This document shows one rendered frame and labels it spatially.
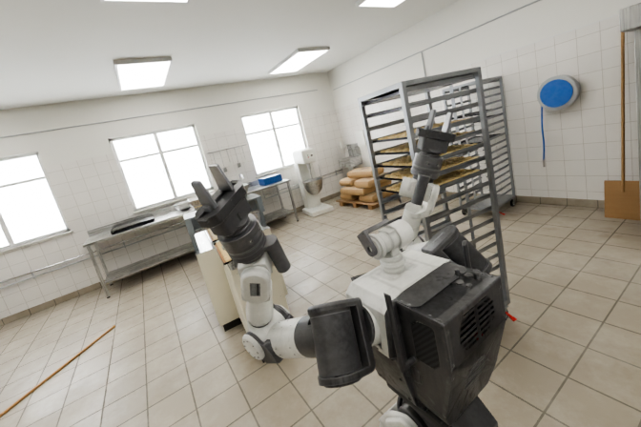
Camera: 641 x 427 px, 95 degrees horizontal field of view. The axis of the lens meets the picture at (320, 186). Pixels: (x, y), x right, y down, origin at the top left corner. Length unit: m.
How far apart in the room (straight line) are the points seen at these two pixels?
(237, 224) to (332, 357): 0.32
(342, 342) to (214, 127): 5.80
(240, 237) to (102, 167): 5.50
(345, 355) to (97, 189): 5.67
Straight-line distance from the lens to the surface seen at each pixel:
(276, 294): 2.48
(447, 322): 0.62
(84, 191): 6.09
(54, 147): 6.15
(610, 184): 4.52
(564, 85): 4.55
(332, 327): 0.65
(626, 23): 3.31
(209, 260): 3.00
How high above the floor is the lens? 1.65
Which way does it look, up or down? 10 degrees down
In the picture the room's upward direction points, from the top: 13 degrees counter-clockwise
